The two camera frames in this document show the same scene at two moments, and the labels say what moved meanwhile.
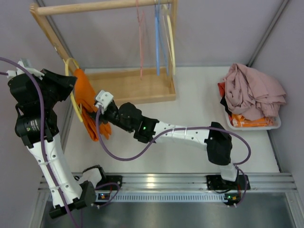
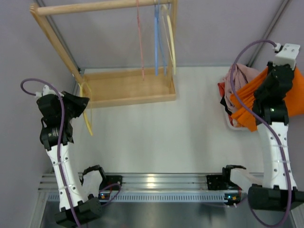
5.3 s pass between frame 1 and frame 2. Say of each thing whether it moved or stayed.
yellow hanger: moved
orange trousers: moved
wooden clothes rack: stayed
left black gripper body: moved
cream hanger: stayed
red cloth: stayed
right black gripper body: moved
